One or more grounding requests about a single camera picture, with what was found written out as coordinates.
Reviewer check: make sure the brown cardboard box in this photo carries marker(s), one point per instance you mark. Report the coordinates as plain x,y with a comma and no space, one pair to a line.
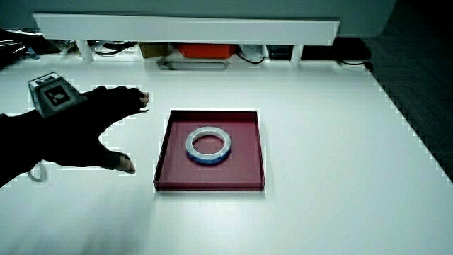
154,50

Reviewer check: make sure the person's left forearm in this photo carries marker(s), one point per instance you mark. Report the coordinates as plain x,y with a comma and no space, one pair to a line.
16,148

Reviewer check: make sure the clear plastic bag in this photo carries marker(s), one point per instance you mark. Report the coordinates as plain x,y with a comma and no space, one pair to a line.
252,51

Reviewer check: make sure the black bag with white label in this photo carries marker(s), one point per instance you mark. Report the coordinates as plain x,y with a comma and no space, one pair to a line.
16,46

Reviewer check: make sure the black box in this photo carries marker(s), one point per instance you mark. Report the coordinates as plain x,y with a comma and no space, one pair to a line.
336,49

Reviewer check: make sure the orange box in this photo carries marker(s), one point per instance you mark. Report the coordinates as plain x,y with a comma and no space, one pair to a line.
207,51

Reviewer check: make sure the person's left hand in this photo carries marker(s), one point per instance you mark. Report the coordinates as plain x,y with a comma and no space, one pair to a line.
78,134

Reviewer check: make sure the white desk shelf riser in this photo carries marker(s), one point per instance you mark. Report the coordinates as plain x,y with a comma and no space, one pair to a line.
184,29

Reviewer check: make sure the dark red square tray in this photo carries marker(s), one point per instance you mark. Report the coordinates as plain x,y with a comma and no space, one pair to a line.
242,170

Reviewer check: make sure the blue tape roll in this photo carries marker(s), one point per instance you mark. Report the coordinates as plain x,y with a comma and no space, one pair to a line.
191,149

